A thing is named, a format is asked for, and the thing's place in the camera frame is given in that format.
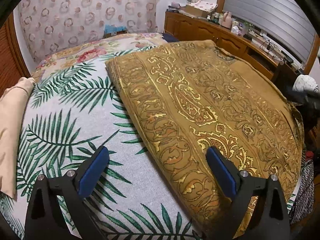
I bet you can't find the floral blanket on bed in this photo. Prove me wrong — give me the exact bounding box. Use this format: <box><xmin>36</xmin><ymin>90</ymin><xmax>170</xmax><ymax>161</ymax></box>
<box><xmin>31</xmin><ymin>33</ymin><xmax>167</xmax><ymax>82</ymax></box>

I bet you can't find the pink floral lace curtain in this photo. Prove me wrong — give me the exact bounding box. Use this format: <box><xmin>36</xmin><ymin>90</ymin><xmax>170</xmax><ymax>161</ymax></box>
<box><xmin>18</xmin><ymin>0</ymin><xmax>159</xmax><ymax>63</ymax></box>

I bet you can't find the blue box behind bed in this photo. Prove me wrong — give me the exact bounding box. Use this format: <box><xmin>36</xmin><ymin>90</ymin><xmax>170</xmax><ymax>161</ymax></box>
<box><xmin>103</xmin><ymin>25</ymin><xmax>127</xmax><ymax>38</ymax></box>

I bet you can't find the navy blue mattress edge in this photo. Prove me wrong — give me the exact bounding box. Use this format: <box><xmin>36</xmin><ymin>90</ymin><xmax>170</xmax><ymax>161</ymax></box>
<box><xmin>161</xmin><ymin>33</ymin><xmax>179</xmax><ymax>43</ymax></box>

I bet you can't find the floral cardboard box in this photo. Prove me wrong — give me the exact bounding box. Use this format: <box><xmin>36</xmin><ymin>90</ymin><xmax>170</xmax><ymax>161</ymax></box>
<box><xmin>184</xmin><ymin>0</ymin><xmax>218</xmax><ymax>18</ymax></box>

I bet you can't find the beige folded garment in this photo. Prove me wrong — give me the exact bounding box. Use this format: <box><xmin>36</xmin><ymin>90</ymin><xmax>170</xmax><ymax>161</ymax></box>
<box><xmin>0</xmin><ymin>77</ymin><xmax>35</xmax><ymax>198</ymax></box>

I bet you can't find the grey window roller blind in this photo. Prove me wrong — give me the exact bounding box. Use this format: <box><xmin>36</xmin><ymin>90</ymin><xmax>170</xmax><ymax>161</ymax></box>
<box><xmin>223</xmin><ymin>0</ymin><xmax>316</xmax><ymax>62</ymax></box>

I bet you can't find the wooden sideboard cabinet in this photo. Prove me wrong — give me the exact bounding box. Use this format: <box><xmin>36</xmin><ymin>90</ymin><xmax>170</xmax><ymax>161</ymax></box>
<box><xmin>164</xmin><ymin>11</ymin><xmax>297</xmax><ymax>80</ymax></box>

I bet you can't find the palm leaf print bedsheet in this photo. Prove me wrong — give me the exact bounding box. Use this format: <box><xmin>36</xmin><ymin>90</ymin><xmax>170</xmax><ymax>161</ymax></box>
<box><xmin>1</xmin><ymin>48</ymin><xmax>207</xmax><ymax>239</ymax></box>

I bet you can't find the brown louvered wooden wardrobe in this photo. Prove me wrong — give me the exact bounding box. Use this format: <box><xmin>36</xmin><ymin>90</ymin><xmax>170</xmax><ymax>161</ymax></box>
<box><xmin>0</xmin><ymin>13</ymin><xmax>30</xmax><ymax>96</ymax></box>

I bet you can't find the mustard paisley patterned cloth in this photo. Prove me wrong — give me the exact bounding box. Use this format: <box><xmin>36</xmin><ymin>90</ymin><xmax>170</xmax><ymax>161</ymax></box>
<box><xmin>106</xmin><ymin>40</ymin><xmax>304</xmax><ymax>233</ymax></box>

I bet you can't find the pink bottle on sideboard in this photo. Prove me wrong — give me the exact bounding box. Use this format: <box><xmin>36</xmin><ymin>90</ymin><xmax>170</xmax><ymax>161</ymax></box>
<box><xmin>221</xmin><ymin>11</ymin><xmax>232</xmax><ymax>29</ymax></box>

